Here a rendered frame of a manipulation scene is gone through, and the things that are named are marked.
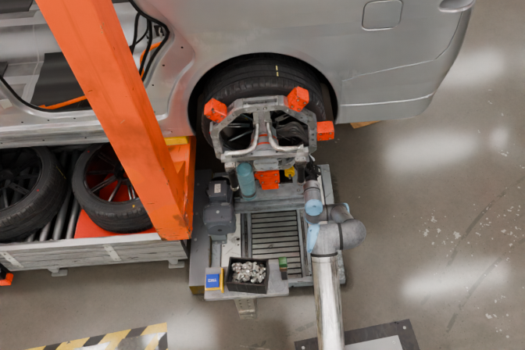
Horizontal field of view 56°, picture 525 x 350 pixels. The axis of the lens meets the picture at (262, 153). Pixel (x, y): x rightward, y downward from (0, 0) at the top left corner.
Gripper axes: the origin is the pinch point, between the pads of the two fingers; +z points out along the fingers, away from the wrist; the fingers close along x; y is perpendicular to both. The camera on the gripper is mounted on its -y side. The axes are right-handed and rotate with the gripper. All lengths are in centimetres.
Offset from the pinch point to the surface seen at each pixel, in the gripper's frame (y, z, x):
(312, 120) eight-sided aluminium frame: -21.9, -6.3, 27.0
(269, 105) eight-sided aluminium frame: -46, -6, 22
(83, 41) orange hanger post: -139, -43, 37
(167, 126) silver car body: -67, 9, -38
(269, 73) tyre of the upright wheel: -49, 9, 27
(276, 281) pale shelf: -1, -66, -28
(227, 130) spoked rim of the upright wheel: -37.1, 11.9, -22.6
